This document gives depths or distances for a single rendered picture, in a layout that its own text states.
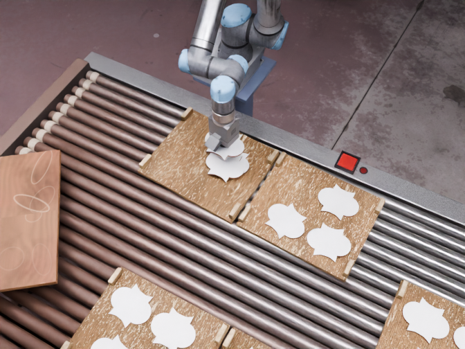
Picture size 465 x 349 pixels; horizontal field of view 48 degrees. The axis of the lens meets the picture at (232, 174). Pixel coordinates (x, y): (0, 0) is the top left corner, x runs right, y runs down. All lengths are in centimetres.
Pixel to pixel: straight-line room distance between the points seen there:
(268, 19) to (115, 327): 119
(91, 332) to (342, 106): 223
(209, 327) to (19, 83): 250
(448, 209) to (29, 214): 144
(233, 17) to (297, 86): 145
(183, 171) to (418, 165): 171
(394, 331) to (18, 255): 119
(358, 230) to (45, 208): 105
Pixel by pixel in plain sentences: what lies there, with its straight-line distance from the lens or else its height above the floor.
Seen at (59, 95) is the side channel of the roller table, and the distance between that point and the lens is 224.
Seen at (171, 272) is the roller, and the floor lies 92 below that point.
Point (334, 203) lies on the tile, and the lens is 186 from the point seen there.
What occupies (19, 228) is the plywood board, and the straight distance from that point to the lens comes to 181.
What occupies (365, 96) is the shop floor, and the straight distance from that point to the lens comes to 347.
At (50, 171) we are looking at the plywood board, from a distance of 189.
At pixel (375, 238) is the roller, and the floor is 91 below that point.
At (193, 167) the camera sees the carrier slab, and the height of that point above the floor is 94.
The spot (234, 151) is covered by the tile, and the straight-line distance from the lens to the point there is 182.
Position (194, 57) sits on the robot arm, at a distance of 171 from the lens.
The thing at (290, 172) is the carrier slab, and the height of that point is 94.
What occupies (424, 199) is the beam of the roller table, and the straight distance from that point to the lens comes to 198.
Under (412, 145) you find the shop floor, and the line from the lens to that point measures 330.
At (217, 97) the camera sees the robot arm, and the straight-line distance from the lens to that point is 160.
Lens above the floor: 253
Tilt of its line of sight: 57 degrees down
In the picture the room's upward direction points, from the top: 1 degrees counter-clockwise
